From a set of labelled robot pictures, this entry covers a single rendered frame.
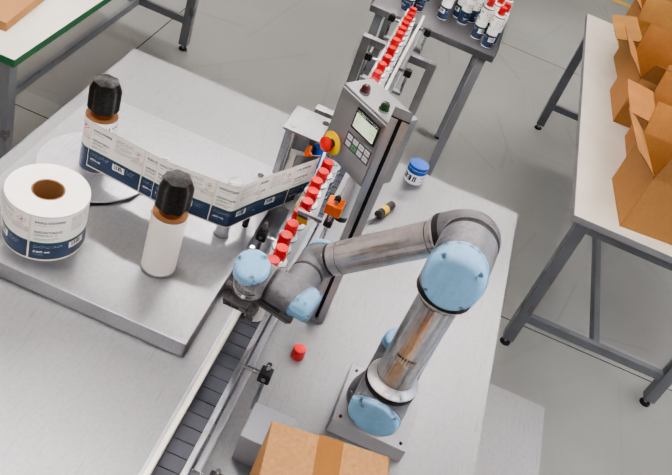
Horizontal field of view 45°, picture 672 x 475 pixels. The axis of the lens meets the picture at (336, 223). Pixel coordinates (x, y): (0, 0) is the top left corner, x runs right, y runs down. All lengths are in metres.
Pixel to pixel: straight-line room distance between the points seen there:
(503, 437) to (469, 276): 0.81
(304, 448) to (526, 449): 0.79
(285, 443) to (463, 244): 0.50
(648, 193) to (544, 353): 0.96
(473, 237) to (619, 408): 2.38
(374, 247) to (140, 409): 0.65
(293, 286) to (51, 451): 0.60
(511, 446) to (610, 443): 1.49
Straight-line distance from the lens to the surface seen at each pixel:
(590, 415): 3.69
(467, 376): 2.27
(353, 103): 1.88
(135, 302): 2.04
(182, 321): 2.02
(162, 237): 2.01
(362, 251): 1.71
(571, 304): 4.15
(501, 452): 2.16
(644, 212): 3.28
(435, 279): 1.48
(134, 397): 1.93
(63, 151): 2.43
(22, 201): 2.05
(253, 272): 1.68
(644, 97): 3.77
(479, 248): 1.50
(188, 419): 1.85
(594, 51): 4.71
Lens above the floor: 2.38
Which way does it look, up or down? 38 degrees down
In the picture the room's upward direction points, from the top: 22 degrees clockwise
